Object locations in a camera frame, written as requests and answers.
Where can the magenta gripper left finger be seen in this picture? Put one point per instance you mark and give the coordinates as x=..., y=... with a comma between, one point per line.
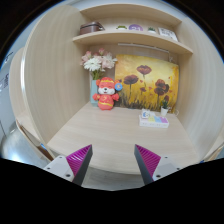
x=72, y=167

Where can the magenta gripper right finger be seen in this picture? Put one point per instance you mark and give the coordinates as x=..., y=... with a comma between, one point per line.
x=152, y=166

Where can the wooden chair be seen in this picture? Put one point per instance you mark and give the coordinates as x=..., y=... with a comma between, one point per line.
x=25, y=126

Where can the white power strip colourful sockets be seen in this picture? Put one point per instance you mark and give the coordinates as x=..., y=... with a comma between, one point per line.
x=154, y=121

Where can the small potted plant white pot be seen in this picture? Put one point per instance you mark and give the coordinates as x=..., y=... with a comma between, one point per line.
x=164, y=108

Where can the yellow poppy flower painting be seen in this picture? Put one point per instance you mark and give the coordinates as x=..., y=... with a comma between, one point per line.
x=146, y=82

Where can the light blue vase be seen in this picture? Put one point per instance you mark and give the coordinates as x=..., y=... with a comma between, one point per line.
x=94, y=92

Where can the red plush mascot toy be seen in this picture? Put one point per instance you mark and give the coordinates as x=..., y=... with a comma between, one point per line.
x=107, y=92

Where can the pink white flower bouquet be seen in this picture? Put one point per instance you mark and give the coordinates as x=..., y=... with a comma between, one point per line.
x=97, y=63

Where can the white framed picture card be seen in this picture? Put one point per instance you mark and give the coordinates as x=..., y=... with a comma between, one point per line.
x=167, y=33

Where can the small green plant on shelf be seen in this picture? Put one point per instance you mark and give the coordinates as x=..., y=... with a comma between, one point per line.
x=151, y=29

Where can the purple round plate ornament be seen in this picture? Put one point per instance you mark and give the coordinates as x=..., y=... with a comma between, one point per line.
x=135, y=27

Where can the green small dish ornament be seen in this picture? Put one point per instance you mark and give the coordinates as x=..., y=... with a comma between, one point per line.
x=121, y=27

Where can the wooden wall shelf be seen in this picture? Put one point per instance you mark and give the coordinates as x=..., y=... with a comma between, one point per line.
x=133, y=38

